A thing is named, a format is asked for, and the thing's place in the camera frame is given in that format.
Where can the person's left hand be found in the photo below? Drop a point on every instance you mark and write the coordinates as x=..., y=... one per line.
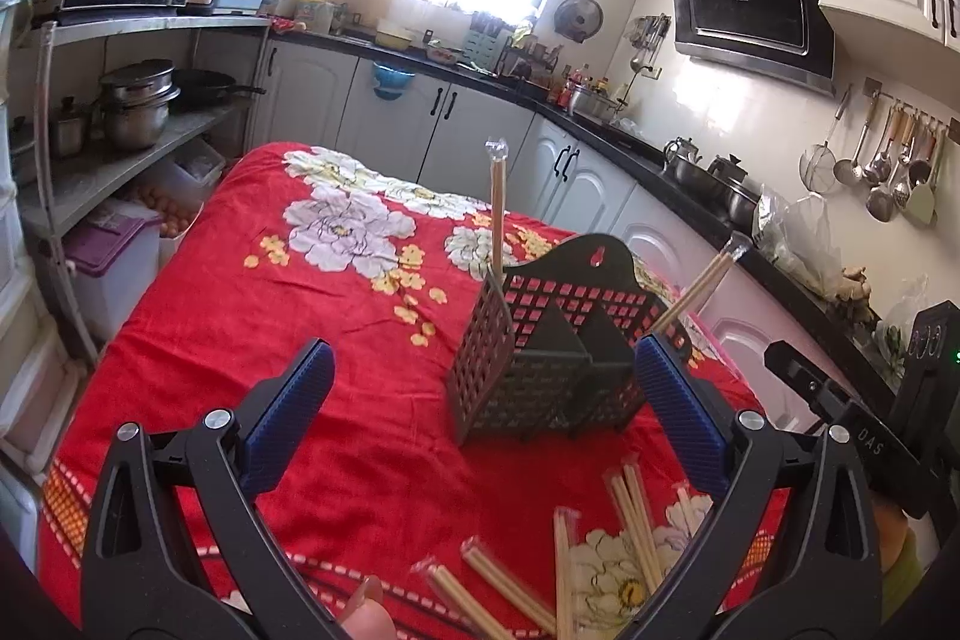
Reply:
x=369, y=614

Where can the row of hanging ladles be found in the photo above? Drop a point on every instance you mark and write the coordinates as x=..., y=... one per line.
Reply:
x=896, y=160

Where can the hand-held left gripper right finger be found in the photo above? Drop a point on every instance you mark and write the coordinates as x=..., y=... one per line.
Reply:
x=679, y=407

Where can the small steel pot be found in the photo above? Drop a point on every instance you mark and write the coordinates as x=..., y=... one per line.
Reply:
x=67, y=129

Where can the stacked stainless steel pots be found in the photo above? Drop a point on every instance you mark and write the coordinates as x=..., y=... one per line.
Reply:
x=139, y=104

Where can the small hanging kitchen tools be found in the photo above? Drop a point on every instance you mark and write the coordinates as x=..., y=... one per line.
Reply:
x=649, y=36

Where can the black spice rack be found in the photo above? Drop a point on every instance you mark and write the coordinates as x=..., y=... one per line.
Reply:
x=529, y=57

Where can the steel cooking pot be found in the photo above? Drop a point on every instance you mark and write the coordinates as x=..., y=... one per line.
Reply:
x=592, y=102

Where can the purple lid storage box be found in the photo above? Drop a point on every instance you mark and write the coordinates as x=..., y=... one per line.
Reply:
x=112, y=257

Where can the yellow dish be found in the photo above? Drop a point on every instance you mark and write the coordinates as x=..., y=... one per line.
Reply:
x=394, y=37

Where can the blue plastic basin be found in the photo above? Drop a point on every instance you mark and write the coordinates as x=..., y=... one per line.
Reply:
x=393, y=79

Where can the black frying pan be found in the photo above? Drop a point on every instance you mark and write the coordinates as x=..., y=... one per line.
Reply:
x=206, y=85

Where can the black range hood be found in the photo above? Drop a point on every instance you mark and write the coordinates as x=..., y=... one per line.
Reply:
x=750, y=3

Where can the black perforated utensil basket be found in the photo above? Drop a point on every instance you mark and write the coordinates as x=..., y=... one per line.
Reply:
x=540, y=355

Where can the clear plastic bags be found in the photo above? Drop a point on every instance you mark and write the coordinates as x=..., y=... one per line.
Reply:
x=795, y=231

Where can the dark lidded kettle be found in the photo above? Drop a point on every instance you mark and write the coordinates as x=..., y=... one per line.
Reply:
x=735, y=183

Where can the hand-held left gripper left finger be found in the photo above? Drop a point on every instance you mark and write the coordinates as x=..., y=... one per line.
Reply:
x=296, y=400

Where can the green knife block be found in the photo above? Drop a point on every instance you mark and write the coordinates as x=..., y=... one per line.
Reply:
x=480, y=40

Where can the grey metal shelf rack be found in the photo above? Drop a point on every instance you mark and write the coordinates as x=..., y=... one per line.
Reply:
x=112, y=160

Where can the ginger root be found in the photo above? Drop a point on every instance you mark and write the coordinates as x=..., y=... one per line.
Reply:
x=855, y=287

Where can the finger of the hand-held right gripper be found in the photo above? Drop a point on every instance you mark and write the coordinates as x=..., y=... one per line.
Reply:
x=806, y=381

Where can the group of condiment bottles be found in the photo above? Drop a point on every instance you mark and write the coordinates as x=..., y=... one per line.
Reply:
x=581, y=81

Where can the red floral blanket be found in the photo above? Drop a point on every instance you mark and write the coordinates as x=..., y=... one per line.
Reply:
x=285, y=325

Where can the steel kettle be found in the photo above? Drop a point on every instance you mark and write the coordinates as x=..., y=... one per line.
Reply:
x=682, y=162

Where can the small dark fan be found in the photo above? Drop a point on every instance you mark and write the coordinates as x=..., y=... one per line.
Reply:
x=578, y=19

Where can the person's right forearm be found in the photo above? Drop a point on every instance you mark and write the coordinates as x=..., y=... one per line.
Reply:
x=906, y=565

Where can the clear box of eggs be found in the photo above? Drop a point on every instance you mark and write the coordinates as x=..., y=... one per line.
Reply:
x=176, y=197

